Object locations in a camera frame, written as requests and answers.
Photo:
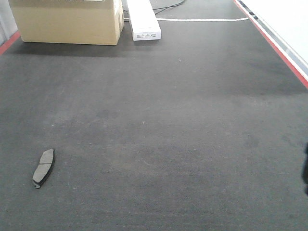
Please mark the brake pad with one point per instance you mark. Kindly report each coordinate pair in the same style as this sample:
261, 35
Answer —
44, 168

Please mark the dark conveyor belt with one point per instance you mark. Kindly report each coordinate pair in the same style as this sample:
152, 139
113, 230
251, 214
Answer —
205, 129

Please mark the long white box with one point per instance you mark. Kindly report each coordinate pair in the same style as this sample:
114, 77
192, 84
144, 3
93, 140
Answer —
143, 22

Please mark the cardboard box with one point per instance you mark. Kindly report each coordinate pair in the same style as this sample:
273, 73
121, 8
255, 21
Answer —
93, 22

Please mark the red conveyor frame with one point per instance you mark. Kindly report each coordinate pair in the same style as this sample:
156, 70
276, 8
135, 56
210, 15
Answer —
281, 48

